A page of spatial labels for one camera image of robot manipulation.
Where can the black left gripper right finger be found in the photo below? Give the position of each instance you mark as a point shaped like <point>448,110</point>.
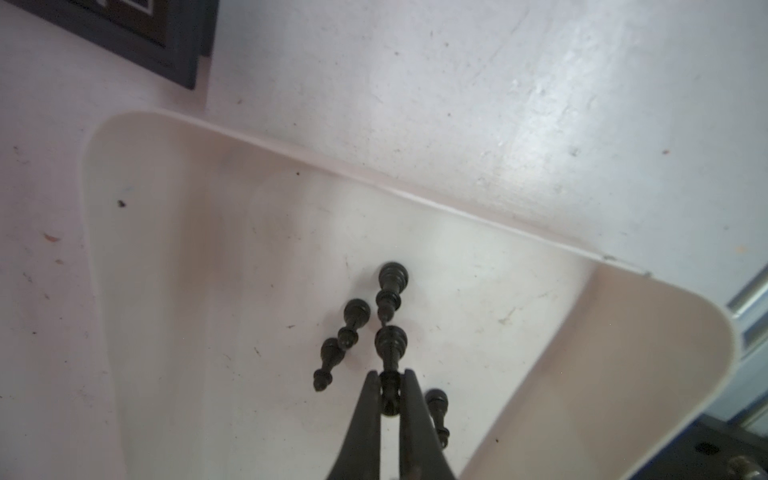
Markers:
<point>422,435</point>

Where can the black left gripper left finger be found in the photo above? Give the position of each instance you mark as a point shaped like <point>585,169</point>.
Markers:
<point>359,456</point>

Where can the black chess piece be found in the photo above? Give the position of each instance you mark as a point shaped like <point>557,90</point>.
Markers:
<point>390,344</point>

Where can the black chess pieces in tray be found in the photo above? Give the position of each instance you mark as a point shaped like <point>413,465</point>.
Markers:
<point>393,279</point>

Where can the white plastic tray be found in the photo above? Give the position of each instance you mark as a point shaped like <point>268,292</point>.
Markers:
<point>247,290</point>

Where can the black and grey chessboard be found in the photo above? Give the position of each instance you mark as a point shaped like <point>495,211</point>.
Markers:
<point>166,37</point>

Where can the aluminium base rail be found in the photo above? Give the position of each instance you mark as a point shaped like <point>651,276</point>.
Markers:
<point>743,403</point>

